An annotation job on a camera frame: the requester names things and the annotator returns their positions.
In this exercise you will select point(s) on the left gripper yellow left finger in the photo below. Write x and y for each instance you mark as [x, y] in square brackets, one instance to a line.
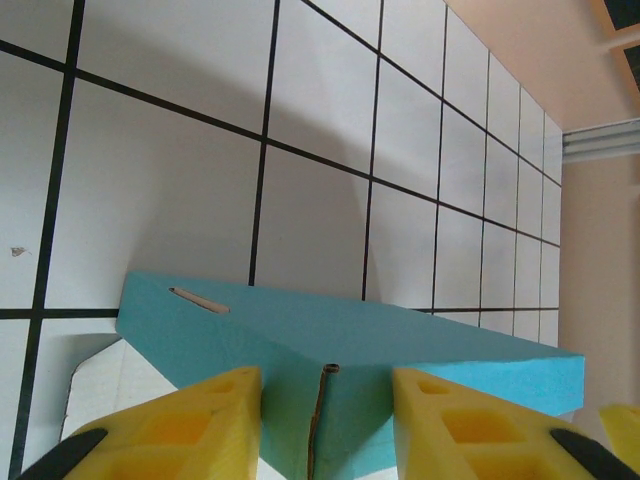
[165, 440]

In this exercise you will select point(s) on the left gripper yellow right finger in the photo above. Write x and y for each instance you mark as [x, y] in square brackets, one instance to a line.
[450, 450]

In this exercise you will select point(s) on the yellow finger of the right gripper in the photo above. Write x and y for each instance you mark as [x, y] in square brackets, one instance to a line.
[625, 430]

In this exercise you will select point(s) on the blue and white paper box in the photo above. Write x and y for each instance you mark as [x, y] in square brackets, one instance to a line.
[325, 330]

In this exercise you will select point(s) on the aluminium frame post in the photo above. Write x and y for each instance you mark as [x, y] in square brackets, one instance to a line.
[600, 142]

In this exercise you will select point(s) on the wall panel pale circle print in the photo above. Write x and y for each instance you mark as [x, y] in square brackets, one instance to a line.
[632, 70]

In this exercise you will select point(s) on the wall panel pink flowers print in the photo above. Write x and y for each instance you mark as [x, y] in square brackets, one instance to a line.
[625, 12]

